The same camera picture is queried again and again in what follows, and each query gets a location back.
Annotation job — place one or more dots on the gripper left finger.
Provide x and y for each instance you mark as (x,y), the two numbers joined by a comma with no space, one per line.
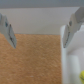
(9,31)

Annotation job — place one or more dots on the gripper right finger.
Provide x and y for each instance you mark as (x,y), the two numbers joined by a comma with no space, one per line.
(68,33)

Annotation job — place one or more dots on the yellow block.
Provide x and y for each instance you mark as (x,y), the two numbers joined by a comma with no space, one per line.
(81,73)

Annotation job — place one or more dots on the white plastic box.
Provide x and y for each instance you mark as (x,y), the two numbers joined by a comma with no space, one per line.
(71,56)

